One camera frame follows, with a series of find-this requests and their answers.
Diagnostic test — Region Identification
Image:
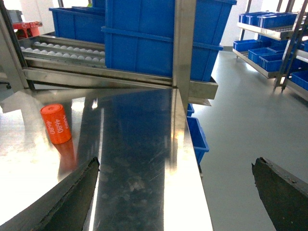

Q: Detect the large blue plastic crate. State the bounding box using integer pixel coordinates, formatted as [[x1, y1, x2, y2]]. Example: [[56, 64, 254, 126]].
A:
[[102, 0, 237, 82]]

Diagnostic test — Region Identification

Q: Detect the steel shelf with blue bins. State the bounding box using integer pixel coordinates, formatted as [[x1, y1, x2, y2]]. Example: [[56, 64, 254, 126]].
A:
[[232, 0, 308, 99]]

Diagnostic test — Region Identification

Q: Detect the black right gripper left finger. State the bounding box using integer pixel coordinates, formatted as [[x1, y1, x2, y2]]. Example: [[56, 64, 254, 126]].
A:
[[0, 157, 100, 231]]

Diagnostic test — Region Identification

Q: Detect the stainless steel roller rack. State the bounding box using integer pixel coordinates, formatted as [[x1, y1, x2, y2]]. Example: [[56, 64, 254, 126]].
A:
[[0, 0, 218, 105]]

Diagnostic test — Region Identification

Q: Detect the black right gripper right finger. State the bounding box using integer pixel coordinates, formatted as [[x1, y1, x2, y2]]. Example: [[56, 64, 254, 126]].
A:
[[252, 157, 308, 231]]

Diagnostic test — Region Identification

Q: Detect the blue crate behind left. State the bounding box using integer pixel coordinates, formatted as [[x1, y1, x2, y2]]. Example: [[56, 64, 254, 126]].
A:
[[49, 7, 105, 44]]

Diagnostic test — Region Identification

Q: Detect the blue bin under table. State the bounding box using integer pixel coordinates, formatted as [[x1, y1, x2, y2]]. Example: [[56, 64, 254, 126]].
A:
[[187, 116, 210, 164]]

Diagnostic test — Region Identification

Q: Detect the red metal frame table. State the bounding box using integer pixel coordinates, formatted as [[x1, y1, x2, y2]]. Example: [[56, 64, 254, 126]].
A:
[[12, 21, 43, 40]]

